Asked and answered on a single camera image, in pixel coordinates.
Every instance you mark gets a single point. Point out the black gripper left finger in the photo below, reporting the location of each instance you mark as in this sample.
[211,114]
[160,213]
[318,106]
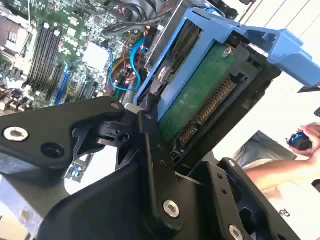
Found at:
[30,150]

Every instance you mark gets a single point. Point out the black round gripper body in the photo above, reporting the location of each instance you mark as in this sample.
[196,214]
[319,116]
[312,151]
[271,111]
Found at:
[112,212]

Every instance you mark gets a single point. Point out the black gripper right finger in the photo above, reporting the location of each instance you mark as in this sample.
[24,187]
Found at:
[220,190]

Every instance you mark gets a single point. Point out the hard disk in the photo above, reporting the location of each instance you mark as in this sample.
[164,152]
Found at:
[200,100]

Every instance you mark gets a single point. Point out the person's bare hand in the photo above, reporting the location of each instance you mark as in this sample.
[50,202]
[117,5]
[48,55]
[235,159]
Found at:
[315,140]

